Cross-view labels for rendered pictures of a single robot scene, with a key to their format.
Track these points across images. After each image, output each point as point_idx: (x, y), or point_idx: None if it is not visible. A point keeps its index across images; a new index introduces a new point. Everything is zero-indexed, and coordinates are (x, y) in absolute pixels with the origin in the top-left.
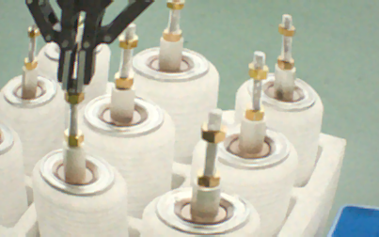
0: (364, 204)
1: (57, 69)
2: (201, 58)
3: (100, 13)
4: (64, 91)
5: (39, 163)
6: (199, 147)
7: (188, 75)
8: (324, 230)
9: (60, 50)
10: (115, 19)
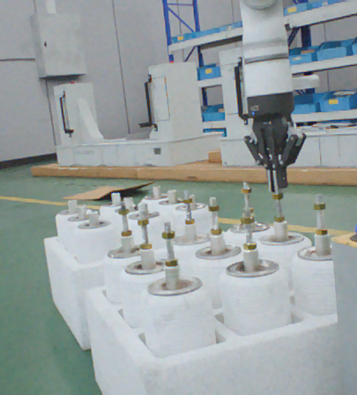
0: (11, 392)
1: (286, 180)
2: (130, 264)
3: (268, 149)
4: (282, 194)
5: (296, 243)
6: (207, 243)
7: (155, 259)
8: (62, 391)
9: (286, 169)
10: (259, 155)
